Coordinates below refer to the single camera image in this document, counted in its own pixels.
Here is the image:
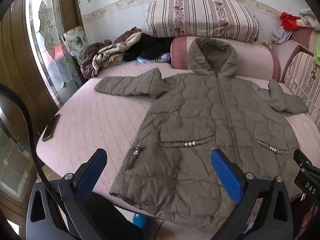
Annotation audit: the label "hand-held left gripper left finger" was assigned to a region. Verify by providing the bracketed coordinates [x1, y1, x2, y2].
[26, 148, 108, 240]

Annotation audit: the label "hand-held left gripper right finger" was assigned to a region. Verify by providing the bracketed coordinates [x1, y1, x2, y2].
[211, 148, 294, 240]

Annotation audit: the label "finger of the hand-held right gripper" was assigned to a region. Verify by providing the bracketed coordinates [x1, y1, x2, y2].
[294, 149, 320, 173]
[294, 171, 320, 196]

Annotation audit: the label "olive green hooded puffer jacket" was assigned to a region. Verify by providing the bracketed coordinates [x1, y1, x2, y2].
[94, 37, 308, 228]

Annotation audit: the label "black clothes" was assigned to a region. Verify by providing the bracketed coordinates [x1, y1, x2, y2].
[125, 34, 173, 62]

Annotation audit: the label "pink quilted bed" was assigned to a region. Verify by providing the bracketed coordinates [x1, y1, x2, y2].
[36, 62, 320, 220]

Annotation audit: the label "smartphone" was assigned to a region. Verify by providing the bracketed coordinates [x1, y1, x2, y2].
[42, 114, 61, 142]

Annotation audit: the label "blue ball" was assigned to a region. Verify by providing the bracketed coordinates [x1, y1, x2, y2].
[132, 214, 148, 229]

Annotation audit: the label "striped floral headboard cushion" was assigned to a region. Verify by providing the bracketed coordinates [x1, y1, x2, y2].
[280, 45, 320, 128]

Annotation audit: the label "green cloth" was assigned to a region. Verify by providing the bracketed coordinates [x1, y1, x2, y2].
[313, 34, 320, 67]

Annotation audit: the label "pink cushion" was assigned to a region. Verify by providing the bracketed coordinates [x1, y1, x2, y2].
[271, 27, 314, 79]

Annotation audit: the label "pink bolster pillow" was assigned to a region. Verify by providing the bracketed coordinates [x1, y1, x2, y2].
[171, 36, 281, 82]

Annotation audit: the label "brown and beige blanket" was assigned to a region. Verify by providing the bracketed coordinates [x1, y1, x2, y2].
[80, 27, 143, 78]

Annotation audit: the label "clear plastic bag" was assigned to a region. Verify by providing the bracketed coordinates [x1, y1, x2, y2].
[136, 53, 172, 64]

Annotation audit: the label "floral printed bag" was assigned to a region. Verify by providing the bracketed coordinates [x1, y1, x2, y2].
[63, 26, 89, 64]

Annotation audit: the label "stained glass door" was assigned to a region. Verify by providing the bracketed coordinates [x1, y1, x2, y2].
[25, 0, 83, 105]

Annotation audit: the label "red cloth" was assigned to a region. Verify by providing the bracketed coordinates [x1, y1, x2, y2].
[279, 12, 302, 30]

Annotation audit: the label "white cloth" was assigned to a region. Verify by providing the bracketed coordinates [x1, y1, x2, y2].
[297, 8, 320, 32]

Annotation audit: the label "striped floral pillow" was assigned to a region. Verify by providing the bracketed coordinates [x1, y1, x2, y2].
[146, 0, 260, 43]

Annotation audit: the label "thick black cable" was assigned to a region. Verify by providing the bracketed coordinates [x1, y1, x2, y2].
[0, 84, 83, 240]

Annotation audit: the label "wooden door frame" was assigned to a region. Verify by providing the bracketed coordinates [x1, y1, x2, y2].
[0, 0, 60, 130]

